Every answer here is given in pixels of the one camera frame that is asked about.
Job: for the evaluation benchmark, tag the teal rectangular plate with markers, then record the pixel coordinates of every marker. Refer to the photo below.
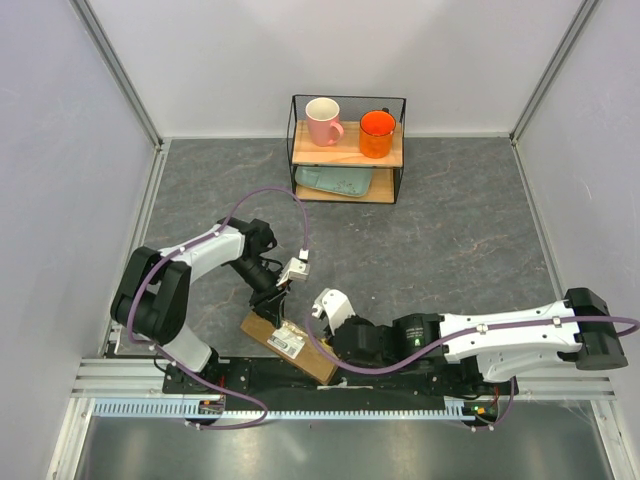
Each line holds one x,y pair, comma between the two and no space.
346,181

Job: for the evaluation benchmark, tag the brown cardboard express box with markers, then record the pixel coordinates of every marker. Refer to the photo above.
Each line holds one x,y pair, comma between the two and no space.
292,344

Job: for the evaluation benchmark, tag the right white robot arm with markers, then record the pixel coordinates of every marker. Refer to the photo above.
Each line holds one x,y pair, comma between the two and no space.
493,348

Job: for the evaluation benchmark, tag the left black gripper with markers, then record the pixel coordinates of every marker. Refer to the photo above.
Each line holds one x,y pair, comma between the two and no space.
268,303

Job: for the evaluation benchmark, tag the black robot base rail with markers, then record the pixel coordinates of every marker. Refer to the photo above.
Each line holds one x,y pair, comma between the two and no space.
283,387

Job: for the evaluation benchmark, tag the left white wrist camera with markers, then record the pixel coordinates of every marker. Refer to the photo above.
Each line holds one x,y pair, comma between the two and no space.
296,269

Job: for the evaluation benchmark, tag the slotted cable duct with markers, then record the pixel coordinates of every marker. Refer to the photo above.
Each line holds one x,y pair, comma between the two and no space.
196,409

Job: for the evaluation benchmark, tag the pink ceramic mug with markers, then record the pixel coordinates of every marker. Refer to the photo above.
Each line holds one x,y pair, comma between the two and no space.
323,123

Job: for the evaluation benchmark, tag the black wire wooden shelf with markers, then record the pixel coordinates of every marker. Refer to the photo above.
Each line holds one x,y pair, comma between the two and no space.
387,171

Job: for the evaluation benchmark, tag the orange glass cup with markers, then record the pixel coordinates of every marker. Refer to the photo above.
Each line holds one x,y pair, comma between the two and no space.
376,133

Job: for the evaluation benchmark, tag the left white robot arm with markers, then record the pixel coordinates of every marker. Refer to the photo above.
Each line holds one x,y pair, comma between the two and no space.
161,315

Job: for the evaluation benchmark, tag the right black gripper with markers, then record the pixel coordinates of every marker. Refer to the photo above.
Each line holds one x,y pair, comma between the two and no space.
354,322

